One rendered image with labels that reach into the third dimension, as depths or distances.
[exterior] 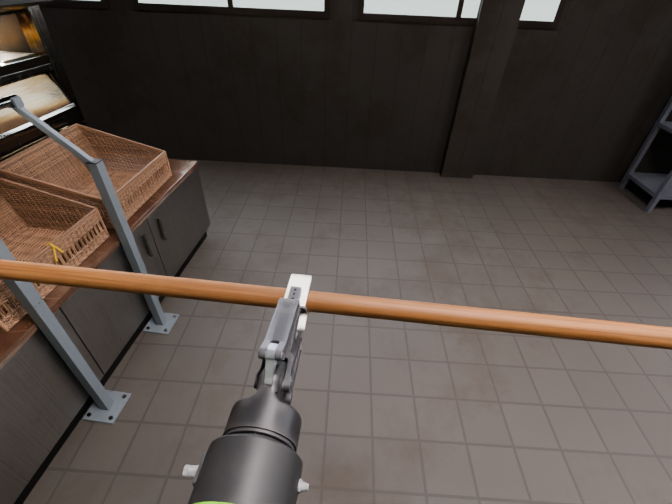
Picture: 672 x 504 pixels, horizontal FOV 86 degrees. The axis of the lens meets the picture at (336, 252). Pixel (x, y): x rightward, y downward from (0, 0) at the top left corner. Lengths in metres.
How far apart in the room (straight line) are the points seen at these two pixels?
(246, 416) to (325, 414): 1.38
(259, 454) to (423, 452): 1.42
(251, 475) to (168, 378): 1.65
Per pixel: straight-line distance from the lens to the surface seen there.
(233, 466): 0.36
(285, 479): 0.37
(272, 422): 0.38
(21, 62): 2.34
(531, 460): 1.89
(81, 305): 1.76
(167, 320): 2.21
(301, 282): 0.51
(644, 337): 0.63
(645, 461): 2.15
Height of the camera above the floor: 1.57
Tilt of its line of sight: 39 degrees down
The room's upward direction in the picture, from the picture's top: 2 degrees clockwise
